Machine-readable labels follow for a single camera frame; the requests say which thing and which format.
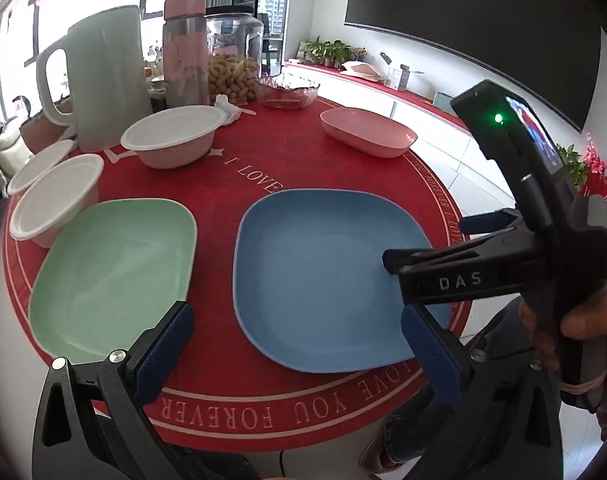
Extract white sideboard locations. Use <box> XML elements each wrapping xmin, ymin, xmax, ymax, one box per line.
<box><xmin>282</xmin><ymin>59</ymin><xmax>527</xmax><ymax>221</ymax></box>

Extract pink paper bag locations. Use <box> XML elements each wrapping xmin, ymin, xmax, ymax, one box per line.
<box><xmin>339</xmin><ymin>60</ymin><xmax>384</xmax><ymax>82</ymax></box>

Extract blue square plate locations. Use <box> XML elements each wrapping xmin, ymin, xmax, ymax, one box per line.
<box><xmin>232</xmin><ymin>188</ymin><xmax>454</xmax><ymax>373</ymax></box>

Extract red flower bouquet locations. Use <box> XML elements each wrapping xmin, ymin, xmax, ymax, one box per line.
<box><xmin>579</xmin><ymin>133</ymin><xmax>607</xmax><ymax>197</ymax></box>

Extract green leafy plant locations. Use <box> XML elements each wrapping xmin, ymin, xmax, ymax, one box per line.
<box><xmin>556</xmin><ymin>144</ymin><xmax>589</xmax><ymax>188</ymax></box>

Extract pink square plate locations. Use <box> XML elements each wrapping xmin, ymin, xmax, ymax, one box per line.
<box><xmin>320</xmin><ymin>107</ymin><xmax>418</xmax><ymax>159</ymax></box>

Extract pink water bottle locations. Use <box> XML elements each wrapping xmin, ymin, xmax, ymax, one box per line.
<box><xmin>162</xmin><ymin>0</ymin><xmax>210</xmax><ymax>109</ymax></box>

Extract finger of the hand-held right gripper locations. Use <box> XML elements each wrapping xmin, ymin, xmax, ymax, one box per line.
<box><xmin>461</xmin><ymin>208</ymin><xmax>525</xmax><ymax>236</ymax></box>
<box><xmin>382</xmin><ymin>241</ymin><xmax>484</xmax><ymax>281</ymax></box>

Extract beige sofa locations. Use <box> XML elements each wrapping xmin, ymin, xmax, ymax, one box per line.
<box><xmin>0</xmin><ymin>115</ymin><xmax>29</xmax><ymax>196</ymax></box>

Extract small grey box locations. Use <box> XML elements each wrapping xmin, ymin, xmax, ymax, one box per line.
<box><xmin>381</xmin><ymin>52</ymin><xmax>427</xmax><ymax>92</ymax></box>

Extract green square plate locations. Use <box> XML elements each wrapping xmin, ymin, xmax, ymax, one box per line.
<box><xmin>27</xmin><ymin>198</ymin><xmax>198</xmax><ymax>367</ymax></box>

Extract person's slipper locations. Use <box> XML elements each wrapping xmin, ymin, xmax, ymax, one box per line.
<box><xmin>359</xmin><ymin>429</ymin><xmax>401</xmax><ymax>476</ymax></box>

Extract green potted plants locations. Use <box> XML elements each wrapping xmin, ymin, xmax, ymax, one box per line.
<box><xmin>303</xmin><ymin>36</ymin><xmax>367</xmax><ymax>68</ymax></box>

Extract person's right hand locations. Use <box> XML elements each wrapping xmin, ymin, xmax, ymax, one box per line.
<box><xmin>519</xmin><ymin>280</ymin><xmax>607</xmax><ymax>373</ymax></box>

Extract glass jar of peanuts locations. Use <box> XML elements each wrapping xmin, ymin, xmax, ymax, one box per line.
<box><xmin>204</xmin><ymin>12</ymin><xmax>264</xmax><ymax>106</ymax></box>

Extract red runner cloth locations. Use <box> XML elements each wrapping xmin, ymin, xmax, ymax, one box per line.
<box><xmin>283</xmin><ymin>59</ymin><xmax>471</xmax><ymax>133</ymax></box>

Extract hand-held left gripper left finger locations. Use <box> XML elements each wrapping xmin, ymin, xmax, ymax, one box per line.
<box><xmin>32</xmin><ymin>300</ymin><xmax>195</xmax><ymax>480</ymax></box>

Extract white crumpled tissue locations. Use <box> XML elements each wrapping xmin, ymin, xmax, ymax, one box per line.
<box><xmin>213</xmin><ymin>93</ymin><xmax>257</xmax><ymax>127</ymax></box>

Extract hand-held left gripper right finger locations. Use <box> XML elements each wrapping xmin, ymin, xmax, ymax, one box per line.
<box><xmin>401</xmin><ymin>304</ymin><xmax>565</xmax><ymax>480</ymax></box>

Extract black wall television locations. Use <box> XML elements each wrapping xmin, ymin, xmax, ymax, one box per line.
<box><xmin>344</xmin><ymin>0</ymin><xmax>604</xmax><ymax>135</ymax></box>

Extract clear glass dish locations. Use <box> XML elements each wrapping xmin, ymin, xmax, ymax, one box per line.
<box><xmin>256</xmin><ymin>72</ymin><xmax>321</xmax><ymax>109</ymax></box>

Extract red round printed tablecloth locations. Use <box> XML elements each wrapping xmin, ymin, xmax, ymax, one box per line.
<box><xmin>2</xmin><ymin>77</ymin><xmax>465</xmax><ymax>453</ymax></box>

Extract pale green pitcher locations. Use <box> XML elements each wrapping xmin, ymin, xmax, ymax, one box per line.
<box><xmin>36</xmin><ymin>5</ymin><xmax>154</xmax><ymax>153</ymax></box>

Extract white paper bowl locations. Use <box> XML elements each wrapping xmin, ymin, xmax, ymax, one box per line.
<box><xmin>9</xmin><ymin>154</ymin><xmax>105</xmax><ymax>250</ymax></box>
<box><xmin>120</xmin><ymin>105</ymin><xmax>228</xmax><ymax>170</ymax></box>
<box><xmin>6</xmin><ymin>139</ymin><xmax>75</xmax><ymax>197</ymax></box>

